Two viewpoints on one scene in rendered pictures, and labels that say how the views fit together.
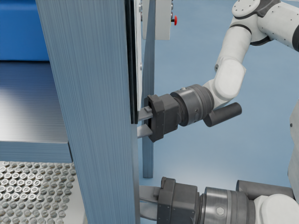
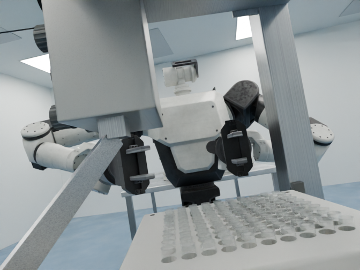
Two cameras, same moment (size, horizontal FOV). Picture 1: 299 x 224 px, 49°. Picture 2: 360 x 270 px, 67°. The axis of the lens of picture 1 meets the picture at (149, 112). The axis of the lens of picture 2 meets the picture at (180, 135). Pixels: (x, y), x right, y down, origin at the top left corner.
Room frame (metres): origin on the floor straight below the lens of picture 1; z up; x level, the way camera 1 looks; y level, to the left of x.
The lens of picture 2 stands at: (0.49, 0.57, 1.05)
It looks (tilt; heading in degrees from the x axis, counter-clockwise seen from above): 3 degrees up; 266
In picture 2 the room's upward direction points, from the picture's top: 9 degrees counter-clockwise
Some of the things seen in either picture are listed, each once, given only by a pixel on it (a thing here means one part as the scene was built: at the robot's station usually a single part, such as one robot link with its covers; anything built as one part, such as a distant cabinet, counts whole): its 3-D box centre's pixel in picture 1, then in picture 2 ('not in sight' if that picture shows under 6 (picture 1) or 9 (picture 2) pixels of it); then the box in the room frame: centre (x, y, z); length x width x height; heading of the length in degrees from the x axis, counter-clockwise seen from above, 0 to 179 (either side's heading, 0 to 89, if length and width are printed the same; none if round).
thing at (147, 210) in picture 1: (142, 211); (240, 162); (0.34, 0.01, 1.01); 0.06 x 0.03 x 0.02; 80
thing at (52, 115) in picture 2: not in sight; (63, 112); (0.61, 0.22, 1.12); 0.03 x 0.03 x 0.04; 88
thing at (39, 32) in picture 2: not in sight; (48, 34); (0.61, 0.24, 1.21); 0.03 x 0.03 x 0.04; 88
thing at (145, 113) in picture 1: (137, 114); (139, 147); (0.54, 0.03, 1.07); 0.06 x 0.03 x 0.02; 120
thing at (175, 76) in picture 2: not in sight; (178, 78); (0.40, -0.37, 1.30); 0.10 x 0.07 x 0.09; 178
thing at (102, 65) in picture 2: not in sight; (114, 58); (0.54, 0.17, 1.20); 0.22 x 0.11 x 0.20; 88
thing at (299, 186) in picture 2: not in sight; (297, 187); (0.26, 0.08, 0.95); 0.02 x 0.01 x 0.02; 178
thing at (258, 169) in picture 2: not in sight; (195, 173); (0.22, -2.01, 0.82); 1.50 x 1.10 x 0.04; 87
